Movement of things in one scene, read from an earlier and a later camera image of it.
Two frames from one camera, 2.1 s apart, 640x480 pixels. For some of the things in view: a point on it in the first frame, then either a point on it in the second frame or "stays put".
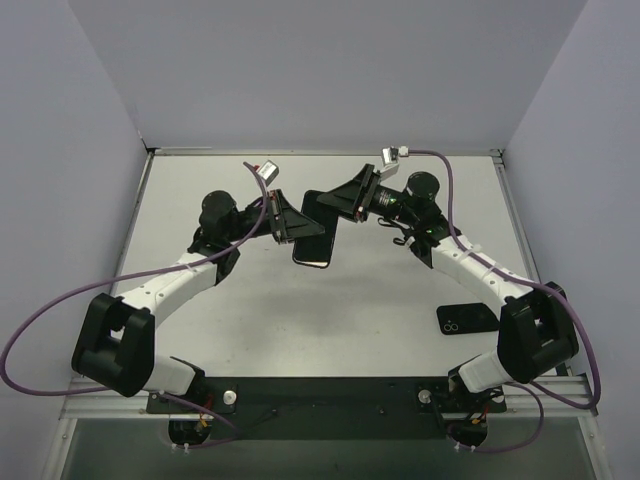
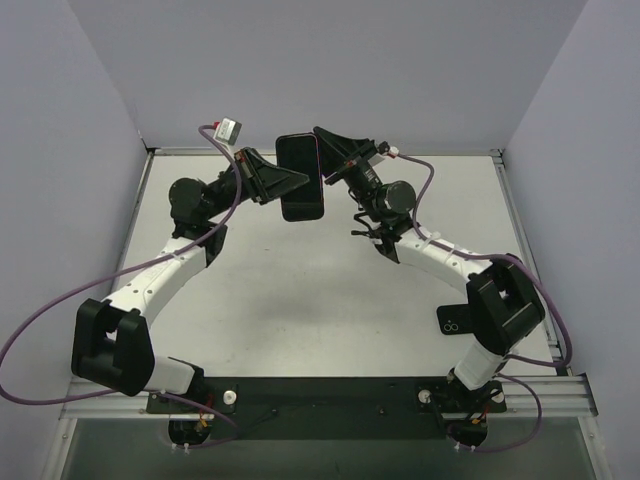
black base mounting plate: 331,408 stays put
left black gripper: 277,217 to 251,175
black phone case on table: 466,318 stays put
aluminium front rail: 522,399 stays put
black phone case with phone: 316,250 to 300,153
